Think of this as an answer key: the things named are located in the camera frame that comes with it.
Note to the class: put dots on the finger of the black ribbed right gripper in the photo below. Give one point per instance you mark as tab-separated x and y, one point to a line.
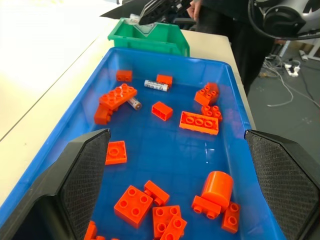
152	12
178	6

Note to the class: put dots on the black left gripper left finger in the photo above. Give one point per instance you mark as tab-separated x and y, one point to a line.
75	175

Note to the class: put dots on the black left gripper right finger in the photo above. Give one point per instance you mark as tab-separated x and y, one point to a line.
282	180

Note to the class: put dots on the green plastic bin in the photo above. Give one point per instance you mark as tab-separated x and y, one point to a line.
150	41

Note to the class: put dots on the blue plastic bin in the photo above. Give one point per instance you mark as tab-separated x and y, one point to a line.
160	155

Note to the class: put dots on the bystander bare hand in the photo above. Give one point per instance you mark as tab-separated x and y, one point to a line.
195	10

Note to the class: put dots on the flat orange square brick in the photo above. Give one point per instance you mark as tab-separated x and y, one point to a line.
115	153

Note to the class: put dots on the small orange building brick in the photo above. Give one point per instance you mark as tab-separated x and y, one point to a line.
102	116
162	111
157	191
124	75
175	228
231	217
91	231
206	207
164	79

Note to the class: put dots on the orange cylinder block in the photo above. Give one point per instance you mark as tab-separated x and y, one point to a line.
217	188

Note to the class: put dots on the orange four-stud building brick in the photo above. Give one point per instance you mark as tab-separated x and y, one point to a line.
133	206
162	217
212	112

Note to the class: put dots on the person in dark clothes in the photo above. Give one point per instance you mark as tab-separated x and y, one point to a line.
240	50

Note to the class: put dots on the long orange eight-stud brick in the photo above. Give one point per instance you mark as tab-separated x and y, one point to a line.
198	123
117	96

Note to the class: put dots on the silver black robot body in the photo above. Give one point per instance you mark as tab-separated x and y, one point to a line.
282	20

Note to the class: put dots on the white power strip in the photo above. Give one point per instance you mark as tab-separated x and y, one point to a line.
292	70

